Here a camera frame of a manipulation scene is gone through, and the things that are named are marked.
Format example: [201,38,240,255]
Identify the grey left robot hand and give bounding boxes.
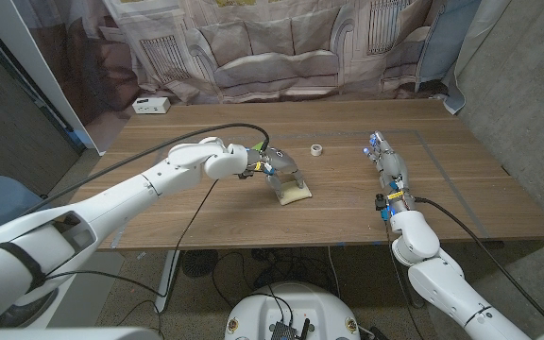
[246,146,307,199]

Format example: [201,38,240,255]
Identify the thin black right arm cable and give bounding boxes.
[383,219,415,340]

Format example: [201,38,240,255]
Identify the tangled black floor cables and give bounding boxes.
[211,247,344,308]

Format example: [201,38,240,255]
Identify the black electronics module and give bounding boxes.
[268,318,312,340]

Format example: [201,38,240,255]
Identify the yellow sponge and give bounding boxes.
[279,178,314,207]

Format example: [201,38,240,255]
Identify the printed sofa backdrop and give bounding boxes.
[14,0,484,106]

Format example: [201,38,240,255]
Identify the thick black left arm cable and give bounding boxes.
[19,122,272,218]

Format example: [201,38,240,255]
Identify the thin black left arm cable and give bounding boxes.
[44,178,220,299]

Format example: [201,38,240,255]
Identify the pale grey curtain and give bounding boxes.
[443,0,514,115]

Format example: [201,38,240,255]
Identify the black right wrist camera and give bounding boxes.
[374,193,391,222]

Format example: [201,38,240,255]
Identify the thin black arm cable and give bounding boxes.
[383,219,415,340]
[44,178,220,299]

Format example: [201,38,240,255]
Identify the white table leg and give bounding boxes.
[154,248,181,313]

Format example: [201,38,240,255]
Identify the white pillar panel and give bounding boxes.
[0,0,108,156]

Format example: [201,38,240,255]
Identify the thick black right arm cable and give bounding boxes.
[413,195,544,330]

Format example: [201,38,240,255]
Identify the dark shoe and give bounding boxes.
[0,288,59,330]

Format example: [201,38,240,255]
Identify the round black floor fan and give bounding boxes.
[180,248,219,279]

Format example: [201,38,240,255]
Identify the white power strip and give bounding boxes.
[131,96,171,115]

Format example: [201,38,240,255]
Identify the white robot torso base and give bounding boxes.
[224,281,362,340]

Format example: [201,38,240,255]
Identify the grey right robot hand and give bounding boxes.
[363,130,417,215]

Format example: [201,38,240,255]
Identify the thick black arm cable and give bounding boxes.
[413,195,544,330]
[19,122,272,218]

